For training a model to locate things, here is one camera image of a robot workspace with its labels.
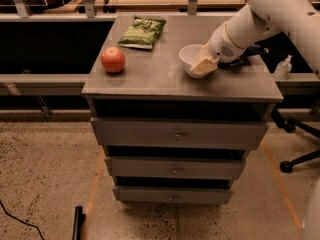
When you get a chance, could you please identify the grey drawer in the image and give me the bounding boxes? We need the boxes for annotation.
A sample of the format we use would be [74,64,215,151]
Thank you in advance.
[91,117,267,150]
[106,156,245,180]
[113,186,232,204]

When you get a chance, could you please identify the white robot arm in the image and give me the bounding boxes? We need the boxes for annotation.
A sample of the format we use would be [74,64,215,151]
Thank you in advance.
[190,0,320,77]

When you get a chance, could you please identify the top grey drawer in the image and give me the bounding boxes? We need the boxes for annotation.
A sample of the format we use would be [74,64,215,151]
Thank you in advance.
[91,117,267,150]

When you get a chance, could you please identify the bottom grey drawer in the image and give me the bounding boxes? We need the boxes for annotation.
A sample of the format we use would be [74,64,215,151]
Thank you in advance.
[113,186,232,204]

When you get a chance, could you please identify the hand sanitizer bottle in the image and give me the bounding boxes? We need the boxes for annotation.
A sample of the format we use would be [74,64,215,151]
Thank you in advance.
[274,55,292,80]

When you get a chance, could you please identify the grey drawer cabinet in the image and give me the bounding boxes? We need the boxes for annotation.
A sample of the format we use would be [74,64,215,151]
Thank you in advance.
[82,16,282,190]

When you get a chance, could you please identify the black floor cable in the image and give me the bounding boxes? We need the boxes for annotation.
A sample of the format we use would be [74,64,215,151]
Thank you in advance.
[0,198,46,240]

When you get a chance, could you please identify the green jalapeno chip bag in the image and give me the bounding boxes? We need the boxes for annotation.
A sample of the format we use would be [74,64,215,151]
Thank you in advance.
[118,17,166,50]

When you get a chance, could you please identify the middle grey drawer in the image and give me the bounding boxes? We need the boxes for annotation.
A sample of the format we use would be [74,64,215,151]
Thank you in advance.
[106,156,245,180]

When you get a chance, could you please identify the black office chair base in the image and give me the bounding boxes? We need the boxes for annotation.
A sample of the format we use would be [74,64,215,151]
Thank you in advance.
[270,107,320,174]

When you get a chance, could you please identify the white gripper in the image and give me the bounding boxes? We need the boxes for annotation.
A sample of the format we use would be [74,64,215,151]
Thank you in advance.
[190,22,247,77]

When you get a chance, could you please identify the red apple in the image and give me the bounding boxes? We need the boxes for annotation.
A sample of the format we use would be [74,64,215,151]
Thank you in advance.
[101,47,126,73]

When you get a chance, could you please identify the white bowl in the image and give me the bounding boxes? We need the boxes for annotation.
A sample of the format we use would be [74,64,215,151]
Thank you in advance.
[179,44,219,78]

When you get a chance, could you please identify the black floor object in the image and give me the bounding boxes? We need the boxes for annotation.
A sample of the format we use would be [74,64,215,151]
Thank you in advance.
[72,206,86,240]

